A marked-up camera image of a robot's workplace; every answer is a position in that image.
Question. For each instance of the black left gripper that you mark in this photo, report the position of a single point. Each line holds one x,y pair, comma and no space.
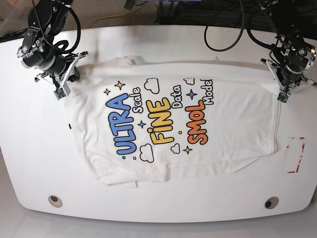
297,56

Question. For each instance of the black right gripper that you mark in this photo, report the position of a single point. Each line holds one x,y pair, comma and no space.
39,51

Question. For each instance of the white printed T-shirt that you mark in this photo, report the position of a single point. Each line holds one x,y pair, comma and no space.
156,122

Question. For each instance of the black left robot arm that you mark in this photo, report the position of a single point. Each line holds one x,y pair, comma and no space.
285,17

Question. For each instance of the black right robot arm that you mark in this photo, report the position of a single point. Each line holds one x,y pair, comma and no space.
45,21

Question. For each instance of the red tape rectangle marker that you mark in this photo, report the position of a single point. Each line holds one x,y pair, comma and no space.
293,154

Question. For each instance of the left table grommet hole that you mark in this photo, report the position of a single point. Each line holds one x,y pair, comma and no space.
55,201

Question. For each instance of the table grommet hole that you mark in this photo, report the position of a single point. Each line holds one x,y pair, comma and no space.
55,201
271,203

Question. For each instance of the right table grommet hole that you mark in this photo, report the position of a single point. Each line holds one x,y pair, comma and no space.
271,203

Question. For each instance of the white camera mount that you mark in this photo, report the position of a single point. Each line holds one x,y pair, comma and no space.
288,82
65,81

